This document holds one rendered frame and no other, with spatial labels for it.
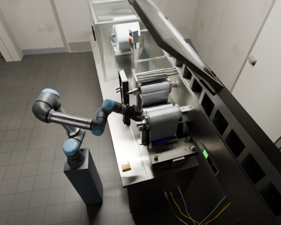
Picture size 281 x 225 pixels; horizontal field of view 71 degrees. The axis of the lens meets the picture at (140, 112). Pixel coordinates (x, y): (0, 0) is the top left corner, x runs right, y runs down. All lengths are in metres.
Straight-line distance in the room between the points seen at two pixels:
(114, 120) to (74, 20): 2.92
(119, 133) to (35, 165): 1.50
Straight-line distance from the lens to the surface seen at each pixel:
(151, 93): 1.58
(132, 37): 1.65
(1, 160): 3.32
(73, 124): 1.32
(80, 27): 4.55
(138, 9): 1.17
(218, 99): 1.21
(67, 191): 2.72
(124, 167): 1.67
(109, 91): 2.28
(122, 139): 1.84
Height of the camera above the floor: 2.43
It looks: 49 degrees down
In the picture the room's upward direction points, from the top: straight up
